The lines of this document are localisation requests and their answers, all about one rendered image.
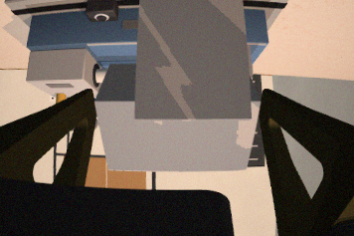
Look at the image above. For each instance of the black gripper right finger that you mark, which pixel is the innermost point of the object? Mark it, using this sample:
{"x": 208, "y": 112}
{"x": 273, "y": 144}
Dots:
{"x": 331, "y": 142}

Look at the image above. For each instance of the grey metal block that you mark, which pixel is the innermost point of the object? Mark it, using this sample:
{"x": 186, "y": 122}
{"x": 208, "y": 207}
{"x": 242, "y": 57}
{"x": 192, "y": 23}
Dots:
{"x": 167, "y": 146}

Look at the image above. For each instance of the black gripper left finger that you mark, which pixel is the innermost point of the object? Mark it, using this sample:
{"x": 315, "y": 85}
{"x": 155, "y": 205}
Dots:
{"x": 25, "y": 140}

